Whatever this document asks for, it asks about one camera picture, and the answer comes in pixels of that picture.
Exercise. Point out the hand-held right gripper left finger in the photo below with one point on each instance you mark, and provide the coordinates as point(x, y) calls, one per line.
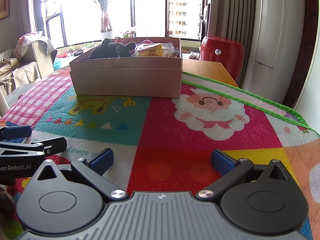
point(102, 158)

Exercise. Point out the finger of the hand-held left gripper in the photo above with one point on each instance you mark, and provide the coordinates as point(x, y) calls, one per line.
point(17, 132)
point(55, 146)

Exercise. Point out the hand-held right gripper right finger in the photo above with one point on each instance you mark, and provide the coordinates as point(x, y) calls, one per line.
point(221, 160)

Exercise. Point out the cardboard box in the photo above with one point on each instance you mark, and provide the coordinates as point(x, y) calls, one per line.
point(125, 77)

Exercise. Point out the black plush toy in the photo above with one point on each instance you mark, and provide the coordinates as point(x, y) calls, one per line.
point(112, 50)

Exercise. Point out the person's left forearm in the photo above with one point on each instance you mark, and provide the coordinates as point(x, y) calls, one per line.
point(6, 200)

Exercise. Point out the colourful cartoon play mat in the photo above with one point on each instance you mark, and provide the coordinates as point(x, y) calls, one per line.
point(175, 142)

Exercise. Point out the beige sofa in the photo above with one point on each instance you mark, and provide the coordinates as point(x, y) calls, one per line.
point(22, 67)

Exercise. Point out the blue plastic basin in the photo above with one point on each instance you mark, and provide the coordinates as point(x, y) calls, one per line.
point(58, 64)

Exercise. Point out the red drum stool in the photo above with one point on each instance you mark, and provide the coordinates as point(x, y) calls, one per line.
point(222, 52)

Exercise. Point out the pair of white slippers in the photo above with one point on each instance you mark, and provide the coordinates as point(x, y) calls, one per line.
point(193, 55)

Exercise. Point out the yellow snack packet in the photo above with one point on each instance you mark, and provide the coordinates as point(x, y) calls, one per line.
point(150, 50)

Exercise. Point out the clear plastic packet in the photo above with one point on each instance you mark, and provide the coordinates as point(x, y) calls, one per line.
point(171, 49)

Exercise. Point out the pink orchid pot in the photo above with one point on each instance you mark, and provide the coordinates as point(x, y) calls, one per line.
point(127, 33)

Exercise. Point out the beige curtain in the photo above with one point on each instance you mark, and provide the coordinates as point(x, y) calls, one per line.
point(30, 5)

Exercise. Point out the white standing air conditioner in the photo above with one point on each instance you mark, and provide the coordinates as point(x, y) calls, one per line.
point(275, 30)

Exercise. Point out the tall potted plant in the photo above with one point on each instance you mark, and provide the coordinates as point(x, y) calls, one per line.
point(105, 10)

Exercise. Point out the grey striped curtain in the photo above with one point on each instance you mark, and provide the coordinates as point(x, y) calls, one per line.
point(232, 12)

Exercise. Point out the framed wall picture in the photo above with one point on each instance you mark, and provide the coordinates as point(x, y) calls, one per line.
point(4, 2)

